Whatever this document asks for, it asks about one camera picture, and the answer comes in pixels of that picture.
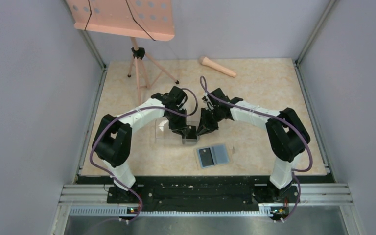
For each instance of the pink music stand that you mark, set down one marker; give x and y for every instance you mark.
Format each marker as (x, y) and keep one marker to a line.
(144, 19)

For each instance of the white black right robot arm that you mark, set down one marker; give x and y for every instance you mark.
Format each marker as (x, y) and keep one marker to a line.
(287, 135)

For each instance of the beige leather card holder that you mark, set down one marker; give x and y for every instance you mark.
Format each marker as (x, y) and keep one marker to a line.
(197, 160)

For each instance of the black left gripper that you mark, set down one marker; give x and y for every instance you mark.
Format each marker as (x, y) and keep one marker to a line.
(182, 124)

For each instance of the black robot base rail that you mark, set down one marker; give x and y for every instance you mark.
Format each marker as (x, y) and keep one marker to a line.
(195, 193)

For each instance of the pink microphone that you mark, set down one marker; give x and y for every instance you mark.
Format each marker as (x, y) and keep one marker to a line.
(205, 61)

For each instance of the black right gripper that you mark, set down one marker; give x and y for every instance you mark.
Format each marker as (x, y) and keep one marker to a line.
(204, 125)

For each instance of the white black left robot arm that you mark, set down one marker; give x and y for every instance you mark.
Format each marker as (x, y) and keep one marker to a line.
(112, 144)

